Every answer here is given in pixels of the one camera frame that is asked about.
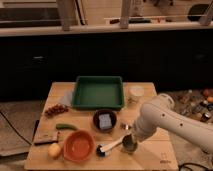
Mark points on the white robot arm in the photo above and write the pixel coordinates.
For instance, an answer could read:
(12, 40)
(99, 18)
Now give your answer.
(158, 112)

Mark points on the brown wooden block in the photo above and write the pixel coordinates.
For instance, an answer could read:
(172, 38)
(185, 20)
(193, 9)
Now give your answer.
(46, 138)

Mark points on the white translucent cup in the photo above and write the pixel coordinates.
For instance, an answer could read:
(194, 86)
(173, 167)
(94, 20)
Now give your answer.
(135, 93)

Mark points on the dark bowl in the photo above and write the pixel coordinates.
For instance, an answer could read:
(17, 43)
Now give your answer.
(101, 112)

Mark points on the blue grey sponge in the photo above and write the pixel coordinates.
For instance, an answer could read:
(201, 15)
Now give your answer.
(105, 121)

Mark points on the green chili pepper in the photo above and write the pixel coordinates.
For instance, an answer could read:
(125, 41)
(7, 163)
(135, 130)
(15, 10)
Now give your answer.
(66, 126)

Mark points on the orange bowl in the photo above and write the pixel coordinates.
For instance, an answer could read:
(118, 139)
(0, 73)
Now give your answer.
(78, 146)

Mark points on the white handled dish brush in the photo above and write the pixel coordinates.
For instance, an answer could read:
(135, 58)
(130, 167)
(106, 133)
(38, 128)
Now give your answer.
(103, 150)

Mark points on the metal cup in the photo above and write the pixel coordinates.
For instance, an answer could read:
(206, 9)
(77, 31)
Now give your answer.
(128, 140)

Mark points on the red grape bunch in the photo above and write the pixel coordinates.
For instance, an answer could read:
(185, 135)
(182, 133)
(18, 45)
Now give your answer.
(55, 110)

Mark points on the green plastic tray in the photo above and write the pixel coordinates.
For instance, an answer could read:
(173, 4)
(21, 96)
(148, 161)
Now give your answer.
(95, 92)

